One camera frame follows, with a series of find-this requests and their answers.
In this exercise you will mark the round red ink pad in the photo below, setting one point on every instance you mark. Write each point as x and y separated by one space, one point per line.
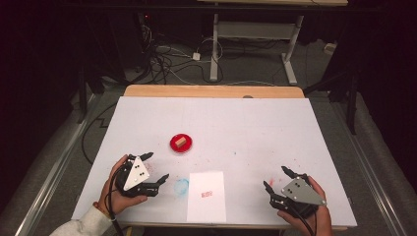
187 147

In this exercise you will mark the white metal desk frame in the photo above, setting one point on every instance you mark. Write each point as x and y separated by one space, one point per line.
214 49

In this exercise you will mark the wooden table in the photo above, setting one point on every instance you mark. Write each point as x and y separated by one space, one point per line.
213 91

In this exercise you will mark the wooden stamp block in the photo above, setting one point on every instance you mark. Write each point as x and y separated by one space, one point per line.
180 142

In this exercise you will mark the metal floor rail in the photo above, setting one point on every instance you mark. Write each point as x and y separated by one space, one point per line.
55 173
367 170

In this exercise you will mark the person's right hand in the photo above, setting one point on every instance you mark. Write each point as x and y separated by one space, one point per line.
323 223

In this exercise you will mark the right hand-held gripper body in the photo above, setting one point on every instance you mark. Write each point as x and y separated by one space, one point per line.
301 193

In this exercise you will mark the white power adapter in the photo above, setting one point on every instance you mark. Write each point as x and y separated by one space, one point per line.
196 56

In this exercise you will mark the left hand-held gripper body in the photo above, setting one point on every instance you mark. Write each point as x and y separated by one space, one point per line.
136 173

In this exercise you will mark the person's left hand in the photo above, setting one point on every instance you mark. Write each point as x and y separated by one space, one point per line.
103 198

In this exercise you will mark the white paper sheet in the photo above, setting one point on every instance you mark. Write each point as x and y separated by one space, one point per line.
206 211

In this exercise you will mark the black metal stand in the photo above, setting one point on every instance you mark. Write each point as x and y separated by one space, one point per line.
82 98
352 105

